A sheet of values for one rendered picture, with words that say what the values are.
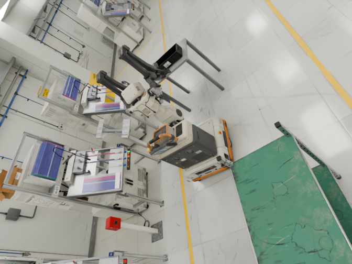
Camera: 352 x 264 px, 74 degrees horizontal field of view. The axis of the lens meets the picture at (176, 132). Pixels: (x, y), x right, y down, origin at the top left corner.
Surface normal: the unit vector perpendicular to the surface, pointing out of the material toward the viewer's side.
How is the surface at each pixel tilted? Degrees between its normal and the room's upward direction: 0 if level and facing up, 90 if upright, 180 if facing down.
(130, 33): 90
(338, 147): 0
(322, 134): 0
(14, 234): 90
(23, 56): 90
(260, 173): 0
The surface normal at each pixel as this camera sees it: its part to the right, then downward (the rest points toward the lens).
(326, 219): -0.72, -0.38
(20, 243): 0.69, -0.51
